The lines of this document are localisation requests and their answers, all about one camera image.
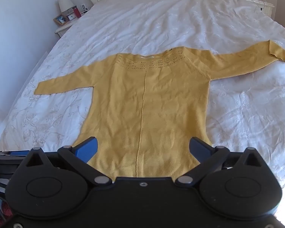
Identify wooden photo frame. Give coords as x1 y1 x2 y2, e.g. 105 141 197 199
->
53 14 71 26

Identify cream bedside table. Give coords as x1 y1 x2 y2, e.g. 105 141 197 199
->
237 0 275 17
55 12 86 39

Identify red box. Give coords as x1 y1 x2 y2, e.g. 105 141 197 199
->
72 6 82 19

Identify dark red patterned cloth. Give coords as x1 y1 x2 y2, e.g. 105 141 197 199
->
0 201 13 220

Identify white embroidered bed cover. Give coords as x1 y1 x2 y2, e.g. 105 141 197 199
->
0 0 285 190

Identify white table lamp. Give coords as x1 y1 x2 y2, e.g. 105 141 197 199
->
59 0 74 17

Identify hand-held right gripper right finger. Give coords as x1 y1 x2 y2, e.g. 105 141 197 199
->
175 136 269 186

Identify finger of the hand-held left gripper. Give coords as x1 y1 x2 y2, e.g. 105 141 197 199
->
0 150 30 158

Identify yellow knit sweater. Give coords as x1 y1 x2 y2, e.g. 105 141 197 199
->
34 40 285 178

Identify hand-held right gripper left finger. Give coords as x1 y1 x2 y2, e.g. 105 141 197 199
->
18 136 113 186

